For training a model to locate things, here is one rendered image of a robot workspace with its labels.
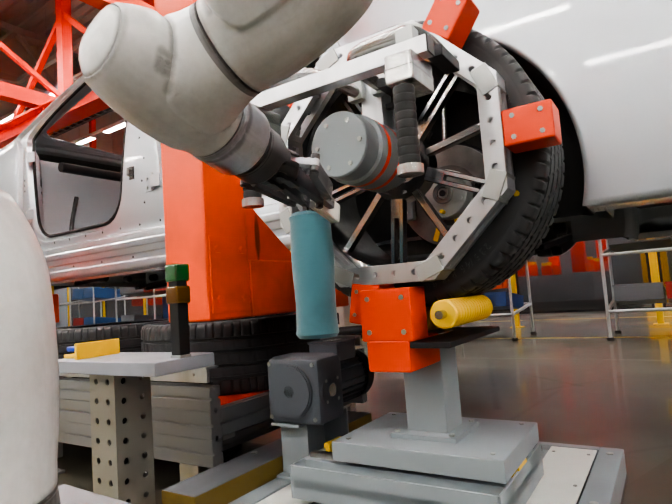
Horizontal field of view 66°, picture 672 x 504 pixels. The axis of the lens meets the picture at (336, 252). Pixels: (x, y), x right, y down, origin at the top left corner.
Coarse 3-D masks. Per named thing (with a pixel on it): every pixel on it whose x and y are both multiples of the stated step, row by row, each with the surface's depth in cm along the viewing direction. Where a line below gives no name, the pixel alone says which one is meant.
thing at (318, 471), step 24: (312, 456) 128; (528, 456) 117; (312, 480) 119; (336, 480) 115; (360, 480) 112; (384, 480) 109; (408, 480) 111; (432, 480) 108; (456, 480) 106; (528, 480) 113
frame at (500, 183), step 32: (320, 64) 118; (480, 64) 98; (320, 96) 125; (480, 96) 98; (288, 128) 123; (480, 128) 98; (512, 160) 100; (480, 192) 97; (512, 192) 98; (288, 224) 122; (480, 224) 98; (448, 256) 101
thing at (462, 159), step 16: (448, 160) 162; (464, 160) 160; (480, 160) 157; (480, 176) 157; (432, 192) 160; (464, 192) 155; (448, 208) 157; (464, 208) 157; (416, 224) 168; (432, 224) 165; (448, 224) 162; (432, 240) 164
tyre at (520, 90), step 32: (512, 64) 103; (512, 96) 103; (544, 160) 100; (544, 192) 103; (512, 224) 102; (544, 224) 113; (480, 256) 105; (512, 256) 108; (448, 288) 109; (480, 288) 114
